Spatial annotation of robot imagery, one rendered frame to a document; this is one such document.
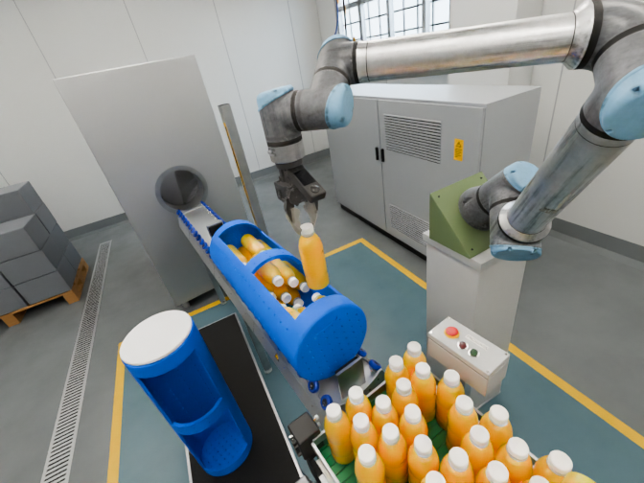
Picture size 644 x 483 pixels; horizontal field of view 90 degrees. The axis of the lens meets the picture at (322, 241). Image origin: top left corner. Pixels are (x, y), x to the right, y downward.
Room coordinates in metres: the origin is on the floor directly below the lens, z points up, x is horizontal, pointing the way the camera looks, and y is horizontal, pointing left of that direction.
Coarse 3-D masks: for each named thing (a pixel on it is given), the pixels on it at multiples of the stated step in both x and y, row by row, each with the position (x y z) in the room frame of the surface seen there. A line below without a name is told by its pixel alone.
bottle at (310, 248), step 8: (312, 232) 0.80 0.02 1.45; (304, 240) 0.79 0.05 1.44; (312, 240) 0.79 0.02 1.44; (320, 240) 0.81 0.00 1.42; (304, 248) 0.78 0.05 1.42; (312, 248) 0.78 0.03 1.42; (320, 248) 0.79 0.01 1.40; (304, 256) 0.78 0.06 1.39; (312, 256) 0.77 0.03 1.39; (320, 256) 0.78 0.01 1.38; (304, 264) 0.79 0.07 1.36; (312, 264) 0.77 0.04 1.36; (320, 264) 0.78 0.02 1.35; (304, 272) 0.81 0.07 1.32; (312, 272) 0.78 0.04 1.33; (320, 272) 0.78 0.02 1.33; (312, 280) 0.78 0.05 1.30; (320, 280) 0.78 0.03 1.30; (328, 280) 0.80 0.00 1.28; (312, 288) 0.78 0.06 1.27; (320, 288) 0.77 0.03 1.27
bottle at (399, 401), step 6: (396, 390) 0.51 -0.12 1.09; (396, 396) 0.50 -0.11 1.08; (402, 396) 0.49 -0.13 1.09; (408, 396) 0.49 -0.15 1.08; (414, 396) 0.50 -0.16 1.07; (396, 402) 0.49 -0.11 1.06; (402, 402) 0.49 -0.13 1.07; (408, 402) 0.48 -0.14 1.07; (414, 402) 0.49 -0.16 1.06; (396, 408) 0.49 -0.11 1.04; (402, 408) 0.48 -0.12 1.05
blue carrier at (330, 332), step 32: (224, 224) 1.45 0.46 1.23; (224, 256) 1.23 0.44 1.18; (256, 256) 1.10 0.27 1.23; (288, 256) 1.10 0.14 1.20; (256, 288) 0.94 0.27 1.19; (288, 320) 0.74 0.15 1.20; (320, 320) 0.69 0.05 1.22; (352, 320) 0.74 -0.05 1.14; (288, 352) 0.67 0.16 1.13; (320, 352) 0.68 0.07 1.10; (352, 352) 0.73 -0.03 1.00
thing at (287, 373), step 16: (208, 224) 2.16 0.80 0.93; (192, 240) 2.07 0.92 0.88; (208, 240) 1.92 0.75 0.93; (224, 288) 1.44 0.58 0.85; (240, 304) 1.24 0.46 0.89; (272, 352) 0.91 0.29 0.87; (368, 368) 0.71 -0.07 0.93; (320, 384) 0.69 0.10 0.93; (336, 384) 0.68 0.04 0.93; (368, 384) 0.64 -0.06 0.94; (304, 400) 0.69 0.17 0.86; (336, 400) 0.62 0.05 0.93; (320, 416) 0.61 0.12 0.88
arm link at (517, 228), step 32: (640, 32) 0.58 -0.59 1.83; (608, 64) 0.58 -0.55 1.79; (640, 64) 0.53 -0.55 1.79; (608, 96) 0.54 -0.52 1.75; (640, 96) 0.50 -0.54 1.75; (576, 128) 0.62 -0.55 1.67; (608, 128) 0.53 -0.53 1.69; (640, 128) 0.51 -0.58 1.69; (544, 160) 0.72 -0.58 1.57; (576, 160) 0.61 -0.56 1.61; (608, 160) 0.58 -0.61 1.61; (544, 192) 0.69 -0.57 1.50; (576, 192) 0.65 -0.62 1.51; (512, 224) 0.82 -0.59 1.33; (544, 224) 0.75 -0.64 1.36; (512, 256) 0.83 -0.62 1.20
